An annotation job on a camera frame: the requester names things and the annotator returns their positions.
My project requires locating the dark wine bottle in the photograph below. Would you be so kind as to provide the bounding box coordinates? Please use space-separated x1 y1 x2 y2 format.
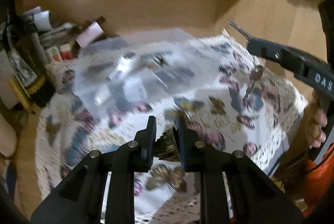
1 0 55 108

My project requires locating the butterfly print lace cloth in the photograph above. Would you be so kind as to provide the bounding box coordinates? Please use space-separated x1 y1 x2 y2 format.
36 33 307 223

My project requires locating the small white card box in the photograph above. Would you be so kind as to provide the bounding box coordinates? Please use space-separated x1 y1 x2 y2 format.
76 21 104 48

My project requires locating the white tape roll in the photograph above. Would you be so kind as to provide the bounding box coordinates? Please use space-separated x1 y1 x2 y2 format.
104 51 147 89

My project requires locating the stack of papers and booklets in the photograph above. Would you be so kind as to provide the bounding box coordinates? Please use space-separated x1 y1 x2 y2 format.
22 5 110 63

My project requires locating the clear plastic storage box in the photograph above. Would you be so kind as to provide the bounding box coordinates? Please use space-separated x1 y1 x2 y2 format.
74 28 222 119

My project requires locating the person's right hand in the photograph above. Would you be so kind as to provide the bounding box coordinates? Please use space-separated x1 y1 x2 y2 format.
306 90 327 148

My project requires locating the dark foil wrapper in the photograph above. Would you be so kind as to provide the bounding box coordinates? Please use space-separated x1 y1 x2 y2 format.
153 127 180 162

